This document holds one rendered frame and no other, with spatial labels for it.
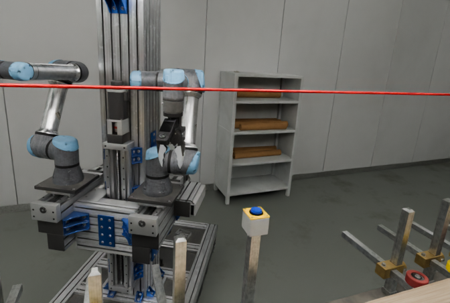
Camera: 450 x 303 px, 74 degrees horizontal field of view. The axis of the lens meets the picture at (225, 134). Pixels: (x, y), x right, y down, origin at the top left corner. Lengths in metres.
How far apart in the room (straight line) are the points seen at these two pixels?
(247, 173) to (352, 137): 1.86
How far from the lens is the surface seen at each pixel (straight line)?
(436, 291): 1.54
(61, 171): 1.74
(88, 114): 3.51
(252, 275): 1.18
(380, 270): 1.62
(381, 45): 5.17
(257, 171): 4.23
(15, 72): 1.48
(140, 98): 1.63
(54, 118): 1.82
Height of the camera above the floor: 1.73
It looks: 15 degrees down
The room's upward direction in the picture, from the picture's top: 4 degrees clockwise
